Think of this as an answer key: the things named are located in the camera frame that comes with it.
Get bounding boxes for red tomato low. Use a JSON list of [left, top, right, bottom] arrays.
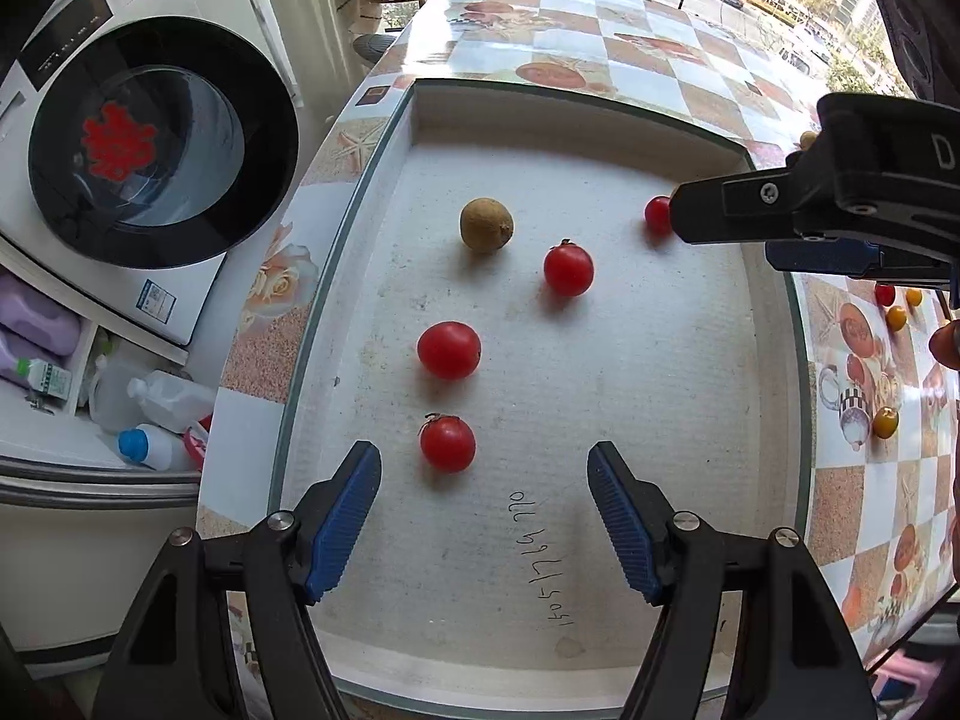
[[644, 195, 672, 238]]

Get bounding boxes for dark yellow tomato low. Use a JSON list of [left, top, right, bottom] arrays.
[[872, 406, 900, 440]]

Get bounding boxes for red tomato with stem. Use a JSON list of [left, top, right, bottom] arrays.
[[544, 239, 596, 298]]

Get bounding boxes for red tomato stem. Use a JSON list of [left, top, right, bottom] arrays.
[[420, 413, 477, 473]]

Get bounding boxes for red cherry tomato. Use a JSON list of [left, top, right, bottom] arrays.
[[416, 322, 482, 380]]

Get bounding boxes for right human hand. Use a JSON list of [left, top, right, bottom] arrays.
[[929, 320, 960, 371]]

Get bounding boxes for red tomato near small mandarin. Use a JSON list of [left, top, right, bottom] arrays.
[[874, 283, 896, 307]]

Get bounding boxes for orange yellow cherry tomato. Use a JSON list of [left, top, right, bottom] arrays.
[[885, 305, 908, 333]]

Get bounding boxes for white detergent bottle blue cap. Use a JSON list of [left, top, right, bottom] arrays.
[[116, 424, 199, 473]]

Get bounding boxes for white tray with green rim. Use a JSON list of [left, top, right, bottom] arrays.
[[270, 80, 811, 717]]

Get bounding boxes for purple detergent bottle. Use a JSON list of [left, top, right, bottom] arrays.
[[0, 271, 82, 388]]

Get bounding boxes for white washing machine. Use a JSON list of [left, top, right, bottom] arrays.
[[2, 0, 299, 346]]

